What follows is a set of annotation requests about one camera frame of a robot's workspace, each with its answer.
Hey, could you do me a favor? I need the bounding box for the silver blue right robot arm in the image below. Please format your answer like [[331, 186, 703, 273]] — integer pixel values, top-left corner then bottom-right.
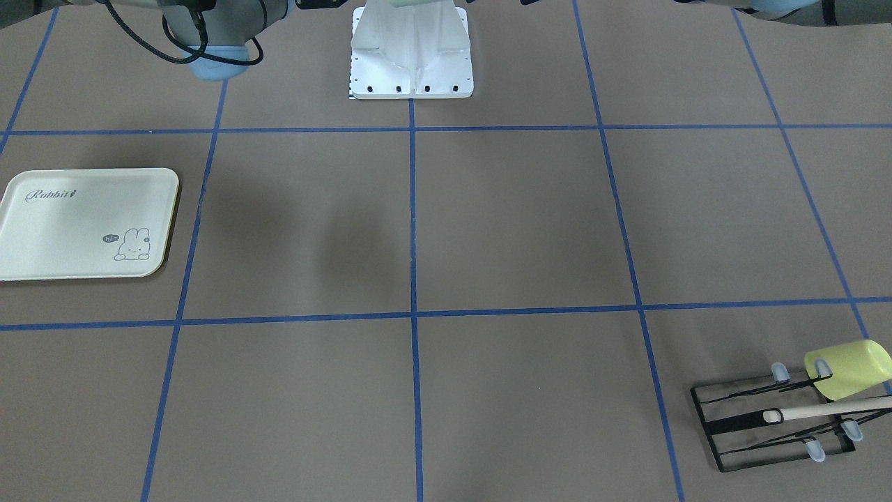
[[101, 1, 299, 82]]

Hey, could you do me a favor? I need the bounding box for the white rabbit print tray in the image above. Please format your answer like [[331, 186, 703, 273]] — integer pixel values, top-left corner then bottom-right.
[[1, 167, 180, 282]]

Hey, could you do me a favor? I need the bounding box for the yellow cup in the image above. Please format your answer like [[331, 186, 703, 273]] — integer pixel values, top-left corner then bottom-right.
[[805, 340, 891, 401]]

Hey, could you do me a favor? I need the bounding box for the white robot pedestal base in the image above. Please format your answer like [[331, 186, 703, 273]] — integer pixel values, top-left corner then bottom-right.
[[348, 1, 475, 100]]

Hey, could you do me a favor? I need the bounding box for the black wire cup rack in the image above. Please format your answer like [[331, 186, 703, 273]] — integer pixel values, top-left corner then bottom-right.
[[689, 357, 890, 473]]

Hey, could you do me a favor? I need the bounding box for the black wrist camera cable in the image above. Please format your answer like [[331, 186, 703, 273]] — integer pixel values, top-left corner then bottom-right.
[[101, 0, 264, 67]]

